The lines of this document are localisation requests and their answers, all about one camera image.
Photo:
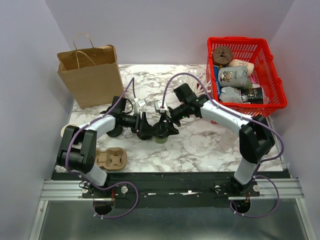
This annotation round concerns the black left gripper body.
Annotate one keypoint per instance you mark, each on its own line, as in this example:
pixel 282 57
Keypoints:
pixel 131 121

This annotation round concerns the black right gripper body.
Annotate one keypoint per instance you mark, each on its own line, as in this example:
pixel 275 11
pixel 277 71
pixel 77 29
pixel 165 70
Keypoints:
pixel 178 114

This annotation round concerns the black coffee cup lid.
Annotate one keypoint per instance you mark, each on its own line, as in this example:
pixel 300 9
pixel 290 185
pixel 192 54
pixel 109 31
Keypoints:
pixel 117 131

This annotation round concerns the brown paper bag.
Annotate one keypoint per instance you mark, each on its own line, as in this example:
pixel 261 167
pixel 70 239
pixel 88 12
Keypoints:
pixel 91 75

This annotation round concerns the green paper coffee cup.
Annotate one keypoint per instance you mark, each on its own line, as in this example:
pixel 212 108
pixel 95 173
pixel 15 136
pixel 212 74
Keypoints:
pixel 64 128

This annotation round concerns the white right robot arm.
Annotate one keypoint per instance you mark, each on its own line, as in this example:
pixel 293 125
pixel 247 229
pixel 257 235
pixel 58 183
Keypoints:
pixel 255 136

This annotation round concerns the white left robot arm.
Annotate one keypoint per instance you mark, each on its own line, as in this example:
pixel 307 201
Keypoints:
pixel 77 150

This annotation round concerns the grey coffee bag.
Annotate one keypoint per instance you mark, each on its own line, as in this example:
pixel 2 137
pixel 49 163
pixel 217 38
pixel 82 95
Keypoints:
pixel 234 76

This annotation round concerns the black coffee bag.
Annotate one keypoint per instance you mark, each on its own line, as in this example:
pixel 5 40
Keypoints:
pixel 252 95

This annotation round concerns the red cup with straws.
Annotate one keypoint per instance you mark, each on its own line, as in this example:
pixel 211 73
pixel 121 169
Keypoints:
pixel 194 85

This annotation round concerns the brown cardboard cup carrier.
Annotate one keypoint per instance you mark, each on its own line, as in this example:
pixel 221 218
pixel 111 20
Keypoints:
pixel 111 159

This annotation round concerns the grey crumpled pouch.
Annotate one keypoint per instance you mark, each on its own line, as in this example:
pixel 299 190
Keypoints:
pixel 230 95

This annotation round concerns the clear plastic water bottle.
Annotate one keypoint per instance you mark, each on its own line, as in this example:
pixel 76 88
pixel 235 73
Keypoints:
pixel 227 139

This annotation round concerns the blue snack box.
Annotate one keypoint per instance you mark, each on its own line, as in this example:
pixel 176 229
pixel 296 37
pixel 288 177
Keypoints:
pixel 217 82

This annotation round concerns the beige wrapped roll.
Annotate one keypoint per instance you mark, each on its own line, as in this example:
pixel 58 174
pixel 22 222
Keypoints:
pixel 241 63

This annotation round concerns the red plastic basket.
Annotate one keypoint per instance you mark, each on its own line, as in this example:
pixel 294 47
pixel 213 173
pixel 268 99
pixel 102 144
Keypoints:
pixel 257 52

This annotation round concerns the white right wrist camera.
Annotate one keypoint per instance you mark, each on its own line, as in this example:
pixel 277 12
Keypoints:
pixel 160 107

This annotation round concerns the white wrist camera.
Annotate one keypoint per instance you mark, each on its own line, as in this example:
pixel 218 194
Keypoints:
pixel 137 104
pixel 160 107

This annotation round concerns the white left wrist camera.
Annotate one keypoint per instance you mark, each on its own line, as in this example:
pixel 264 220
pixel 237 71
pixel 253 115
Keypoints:
pixel 137 104

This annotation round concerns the black mounting base rail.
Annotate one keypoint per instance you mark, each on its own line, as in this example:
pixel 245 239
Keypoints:
pixel 171 190

